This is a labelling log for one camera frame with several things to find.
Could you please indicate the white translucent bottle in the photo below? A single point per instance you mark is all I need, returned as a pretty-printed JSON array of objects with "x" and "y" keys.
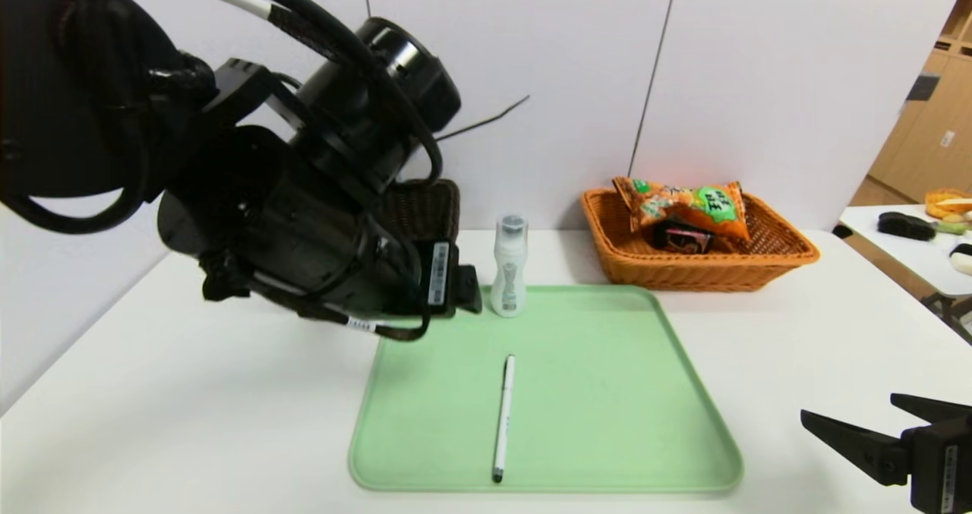
[{"x": 509, "y": 271}]

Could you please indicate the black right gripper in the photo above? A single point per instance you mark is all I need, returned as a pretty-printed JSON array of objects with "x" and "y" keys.
[{"x": 940, "y": 457}]

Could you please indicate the black zip tie tail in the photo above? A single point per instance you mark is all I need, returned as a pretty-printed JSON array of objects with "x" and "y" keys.
[{"x": 486, "y": 119}]

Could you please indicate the orange wicker basket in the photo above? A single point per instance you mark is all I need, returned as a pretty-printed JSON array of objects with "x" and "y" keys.
[{"x": 759, "y": 271}]

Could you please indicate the light green plastic tray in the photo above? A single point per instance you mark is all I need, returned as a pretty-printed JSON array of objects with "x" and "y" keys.
[{"x": 592, "y": 392}]

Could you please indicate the dark brown wicker basket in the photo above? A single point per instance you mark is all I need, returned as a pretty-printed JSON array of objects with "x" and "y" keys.
[{"x": 429, "y": 210}]

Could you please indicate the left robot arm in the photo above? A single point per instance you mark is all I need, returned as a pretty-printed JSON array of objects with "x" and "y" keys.
[{"x": 250, "y": 218}]

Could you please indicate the white black item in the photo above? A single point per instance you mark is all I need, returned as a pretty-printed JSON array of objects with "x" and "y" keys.
[{"x": 963, "y": 260}]

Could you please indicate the black brush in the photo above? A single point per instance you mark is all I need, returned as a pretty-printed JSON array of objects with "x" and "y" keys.
[{"x": 905, "y": 226}]

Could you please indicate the white side table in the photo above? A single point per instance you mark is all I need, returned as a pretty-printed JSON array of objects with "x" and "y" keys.
[{"x": 904, "y": 260}]

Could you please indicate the green item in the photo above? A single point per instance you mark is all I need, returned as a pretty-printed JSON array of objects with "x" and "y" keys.
[{"x": 955, "y": 228}]

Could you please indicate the wooden cabinet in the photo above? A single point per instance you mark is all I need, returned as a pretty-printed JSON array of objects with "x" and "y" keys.
[{"x": 934, "y": 142}]

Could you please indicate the black pink gum box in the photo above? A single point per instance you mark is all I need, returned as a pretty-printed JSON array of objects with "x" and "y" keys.
[{"x": 683, "y": 237}]

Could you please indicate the orange bread item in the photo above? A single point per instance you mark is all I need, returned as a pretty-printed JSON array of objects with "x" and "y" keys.
[{"x": 945, "y": 203}]

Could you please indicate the orange snack bag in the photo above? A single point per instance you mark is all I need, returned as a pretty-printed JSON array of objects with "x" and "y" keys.
[{"x": 683, "y": 203}]

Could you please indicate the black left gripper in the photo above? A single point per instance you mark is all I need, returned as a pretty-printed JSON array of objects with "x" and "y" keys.
[{"x": 440, "y": 275}]

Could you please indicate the white pen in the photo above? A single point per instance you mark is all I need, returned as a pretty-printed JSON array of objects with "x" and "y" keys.
[{"x": 504, "y": 415}]

